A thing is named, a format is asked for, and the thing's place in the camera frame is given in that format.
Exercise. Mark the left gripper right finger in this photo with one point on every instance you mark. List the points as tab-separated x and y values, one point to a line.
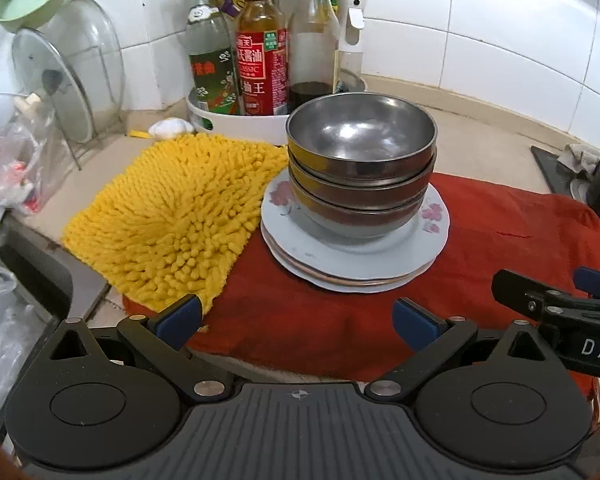
438	344

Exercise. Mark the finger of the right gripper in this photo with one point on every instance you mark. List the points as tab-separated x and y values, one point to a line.
528	297
587	280

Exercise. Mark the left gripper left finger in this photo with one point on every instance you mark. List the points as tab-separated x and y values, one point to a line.
160	342

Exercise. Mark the pink flower plate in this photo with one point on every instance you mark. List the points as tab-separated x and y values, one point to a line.
344	289
398	253

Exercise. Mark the large steel bowl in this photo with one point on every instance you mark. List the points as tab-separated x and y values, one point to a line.
358	196

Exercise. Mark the small multicolour flower plate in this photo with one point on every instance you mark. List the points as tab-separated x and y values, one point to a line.
282	257

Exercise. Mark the red cloth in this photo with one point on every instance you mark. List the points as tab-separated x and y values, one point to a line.
268	317

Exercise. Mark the yellow chenille mat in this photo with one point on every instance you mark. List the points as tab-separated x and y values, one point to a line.
177	219

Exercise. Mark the grey rag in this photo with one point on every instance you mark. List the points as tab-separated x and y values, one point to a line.
580	158

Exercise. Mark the garlic bulb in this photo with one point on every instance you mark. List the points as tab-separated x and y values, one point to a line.
170	128

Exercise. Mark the clear plastic bag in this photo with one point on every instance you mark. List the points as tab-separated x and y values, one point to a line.
34	156

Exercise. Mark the white round turntable tray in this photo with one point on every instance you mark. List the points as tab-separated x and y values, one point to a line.
269	129

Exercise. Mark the green label clear bottle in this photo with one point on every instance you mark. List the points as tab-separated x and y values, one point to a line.
211	59

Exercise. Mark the red label soy sauce bottle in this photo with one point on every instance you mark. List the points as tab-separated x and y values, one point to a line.
261	48

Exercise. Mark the white spray bottle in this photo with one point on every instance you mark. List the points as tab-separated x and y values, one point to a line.
350	44

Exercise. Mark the front glass pot lid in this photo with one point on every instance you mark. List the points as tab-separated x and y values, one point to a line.
43	70

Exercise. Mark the glass pot lid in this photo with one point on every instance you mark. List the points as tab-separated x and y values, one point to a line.
43	70
85	36

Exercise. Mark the rear glass pot lid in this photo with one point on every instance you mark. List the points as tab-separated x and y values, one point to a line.
85	36

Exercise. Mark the dark liquid clear bottle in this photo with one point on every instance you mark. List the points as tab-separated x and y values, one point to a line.
313	43

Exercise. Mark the purple gold packet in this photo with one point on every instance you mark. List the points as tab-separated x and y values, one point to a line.
231	8

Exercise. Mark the wire lid rack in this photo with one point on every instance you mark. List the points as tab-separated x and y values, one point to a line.
95	135

